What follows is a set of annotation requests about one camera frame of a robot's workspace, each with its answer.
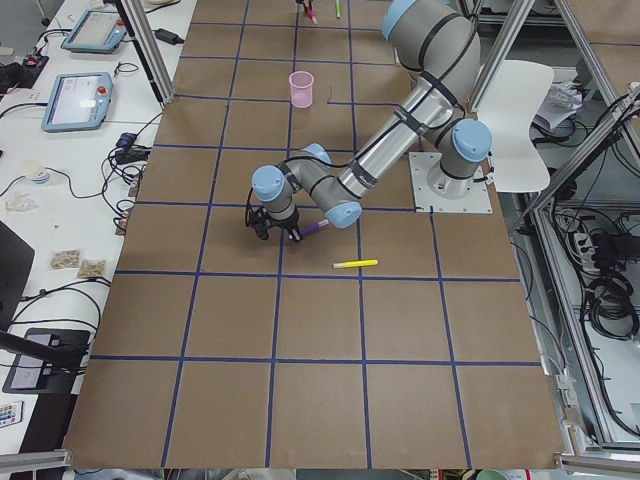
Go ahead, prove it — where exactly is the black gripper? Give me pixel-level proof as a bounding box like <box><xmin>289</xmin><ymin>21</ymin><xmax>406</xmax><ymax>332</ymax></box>
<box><xmin>248</xmin><ymin>207</ymin><xmax>303</xmax><ymax>243</ymax></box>

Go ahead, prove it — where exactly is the purple marker pen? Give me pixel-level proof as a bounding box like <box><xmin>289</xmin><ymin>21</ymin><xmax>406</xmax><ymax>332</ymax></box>
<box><xmin>300</xmin><ymin>219</ymin><xmax>329</xmax><ymax>237</ymax></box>

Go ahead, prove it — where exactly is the pink marker pen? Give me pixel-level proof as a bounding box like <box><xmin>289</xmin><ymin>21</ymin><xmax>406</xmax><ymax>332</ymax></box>
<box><xmin>305</xmin><ymin>0</ymin><xmax>318</xmax><ymax>25</ymax></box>

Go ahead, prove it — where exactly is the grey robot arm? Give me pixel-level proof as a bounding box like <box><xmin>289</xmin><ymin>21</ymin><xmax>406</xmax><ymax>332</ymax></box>
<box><xmin>245</xmin><ymin>1</ymin><xmax>493</xmax><ymax>241</ymax></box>

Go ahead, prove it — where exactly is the pink mesh cup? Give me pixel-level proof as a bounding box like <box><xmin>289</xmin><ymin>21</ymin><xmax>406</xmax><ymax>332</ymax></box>
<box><xmin>288</xmin><ymin>71</ymin><xmax>315</xmax><ymax>109</ymax></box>

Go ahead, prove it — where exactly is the yellow marker pen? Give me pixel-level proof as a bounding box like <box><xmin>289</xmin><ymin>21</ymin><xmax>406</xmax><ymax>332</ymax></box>
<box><xmin>332</xmin><ymin>259</ymin><xmax>379</xmax><ymax>269</ymax></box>

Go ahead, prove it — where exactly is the black power adapter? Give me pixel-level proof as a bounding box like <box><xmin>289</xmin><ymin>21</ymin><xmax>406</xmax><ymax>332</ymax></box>
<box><xmin>154</xmin><ymin>28</ymin><xmax>184</xmax><ymax>45</ymax></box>

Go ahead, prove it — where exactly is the near blue teach pendant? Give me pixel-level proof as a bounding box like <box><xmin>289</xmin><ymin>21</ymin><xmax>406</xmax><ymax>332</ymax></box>
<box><xmin>41</xmin><ymin>72</ymin><xmax>113</xmax><ymax>133</ymax></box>

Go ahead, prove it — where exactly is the blue teach pendant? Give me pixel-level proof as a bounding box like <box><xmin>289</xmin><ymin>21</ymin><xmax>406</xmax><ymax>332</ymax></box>
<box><xmin>61</xmin><ymin>9</ymin><xmax>127</xmax><ymax>54</ymax></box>
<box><xmin>41</xmin><ymin>72</ymin><xmax>113</xmax><ymax>133</ymax></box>

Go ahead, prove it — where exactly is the white plastic chair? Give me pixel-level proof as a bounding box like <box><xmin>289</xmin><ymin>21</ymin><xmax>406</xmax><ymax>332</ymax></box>
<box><xmin>477</xmin><ymin>60</ymin><xmax>554</xmax><ymax>193</ymax></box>

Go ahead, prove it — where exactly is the far blue teach pendant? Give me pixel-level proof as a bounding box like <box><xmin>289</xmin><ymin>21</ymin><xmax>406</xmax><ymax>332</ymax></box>
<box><xmin>61</xmin><ymin>9</ymin><xmax>127</xmax><ymax>54</ymax></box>

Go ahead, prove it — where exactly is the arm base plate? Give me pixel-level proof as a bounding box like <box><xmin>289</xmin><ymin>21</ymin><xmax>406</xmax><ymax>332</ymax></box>
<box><xmin>409</xmin><ymin>152</ymin><xmax>493</xmax><ymax>214</ymax></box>

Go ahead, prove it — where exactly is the aluminium frame post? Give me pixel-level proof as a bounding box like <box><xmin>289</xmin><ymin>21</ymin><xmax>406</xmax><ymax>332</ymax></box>
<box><xmin>113</xmin><ymin>0</ymin><xmax>175</xmax><ymax>105</ymax></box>

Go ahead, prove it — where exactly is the black camera stand base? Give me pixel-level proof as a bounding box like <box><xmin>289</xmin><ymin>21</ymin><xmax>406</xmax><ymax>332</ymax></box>
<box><xmin>1</xmin><ymin>328</ymin><xmax>90</xmax><ymax>394</ymax></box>

